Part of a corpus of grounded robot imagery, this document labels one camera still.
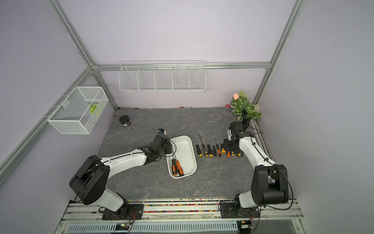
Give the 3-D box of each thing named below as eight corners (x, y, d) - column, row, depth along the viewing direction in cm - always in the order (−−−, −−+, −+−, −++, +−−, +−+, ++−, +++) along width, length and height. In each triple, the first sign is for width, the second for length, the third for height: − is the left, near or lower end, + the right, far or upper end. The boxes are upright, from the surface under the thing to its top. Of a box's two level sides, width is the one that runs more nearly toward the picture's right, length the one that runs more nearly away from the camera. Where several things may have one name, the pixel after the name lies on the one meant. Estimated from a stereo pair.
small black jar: (120, 126, 112) (117, 122, 108) (123, 119, 117) (120, 115, 113) (129, 126, 112) (127, 122, 108) (132, 119, 117) (130, 115, 113)
